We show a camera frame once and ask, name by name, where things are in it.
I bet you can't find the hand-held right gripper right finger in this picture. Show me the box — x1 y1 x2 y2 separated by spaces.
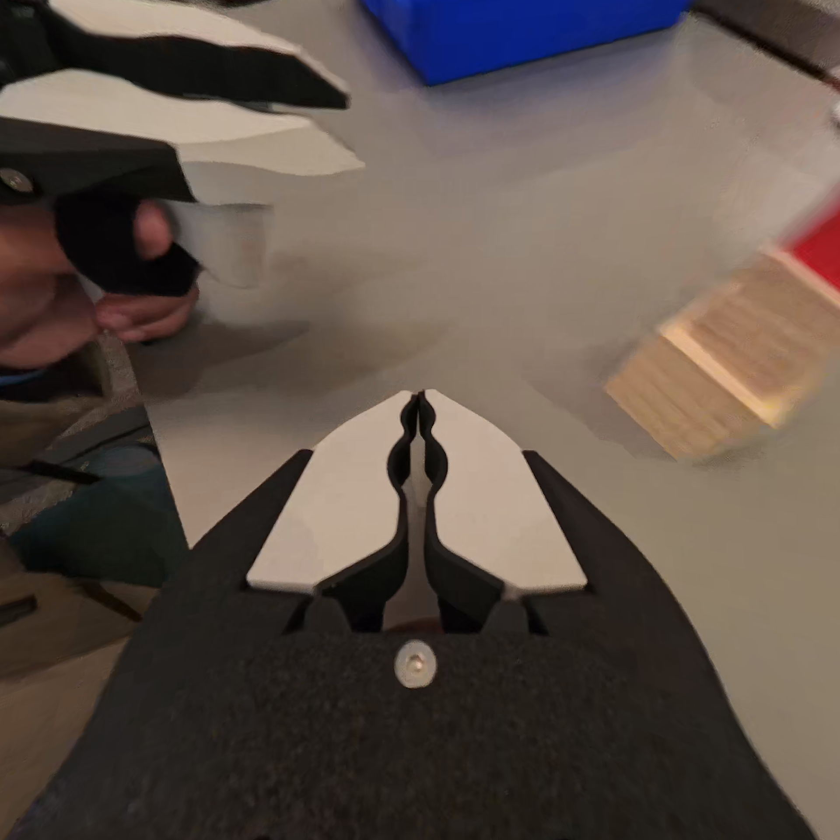
418 389 589 631

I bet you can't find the large wooden cube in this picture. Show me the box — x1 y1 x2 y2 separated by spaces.
604 329 775 463

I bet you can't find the person's left hand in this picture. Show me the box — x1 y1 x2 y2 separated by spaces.
0 197 200 371

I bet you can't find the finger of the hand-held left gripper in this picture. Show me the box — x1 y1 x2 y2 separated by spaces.
0 69 366 208
0 0 353 111

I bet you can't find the medium wooden cube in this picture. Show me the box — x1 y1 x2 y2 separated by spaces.
659 256 840 427

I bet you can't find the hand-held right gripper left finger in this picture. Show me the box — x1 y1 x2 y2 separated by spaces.
246 389 421 631

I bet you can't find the blue plastic bin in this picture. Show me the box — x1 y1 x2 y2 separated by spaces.
359 0 693 88

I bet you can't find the red wooden cube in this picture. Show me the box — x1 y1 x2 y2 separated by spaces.
772 204 840 305

